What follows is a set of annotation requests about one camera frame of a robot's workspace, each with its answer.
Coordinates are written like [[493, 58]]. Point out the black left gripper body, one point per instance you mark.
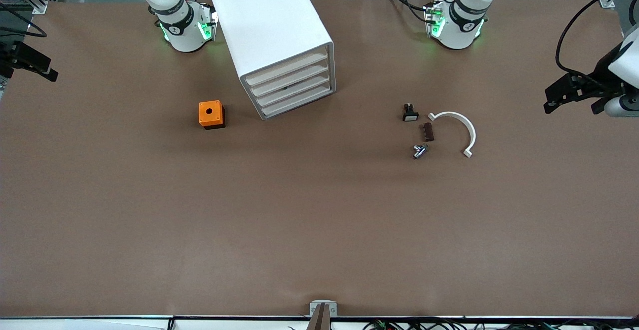
[[600, 76]]

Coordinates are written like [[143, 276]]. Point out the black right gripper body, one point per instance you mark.
[[15, 54]]

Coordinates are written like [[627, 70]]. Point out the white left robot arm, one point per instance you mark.
[[462, 30]]

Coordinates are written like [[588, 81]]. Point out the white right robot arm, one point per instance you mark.
[[182, 35]]

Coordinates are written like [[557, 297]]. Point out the white curved plastic clamp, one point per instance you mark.
[[452, 114]]

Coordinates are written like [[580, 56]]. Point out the dark brown rectangular block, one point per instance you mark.
[[429, 132]]

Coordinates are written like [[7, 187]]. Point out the chrome pipe fitting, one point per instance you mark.
[[419, 152]]

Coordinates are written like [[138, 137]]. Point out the orange box with hole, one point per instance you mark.
[[214, 118]]

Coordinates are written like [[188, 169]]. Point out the brown table cover sheet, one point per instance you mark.
[[319, 220]]

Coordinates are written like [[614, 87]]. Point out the brown tapered bar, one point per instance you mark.
[[319, 322]]

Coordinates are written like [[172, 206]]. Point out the black switch with white face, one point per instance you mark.
[[410, 116]]

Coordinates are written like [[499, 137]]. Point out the grey metal table bracket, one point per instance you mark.
[[314, 309]]

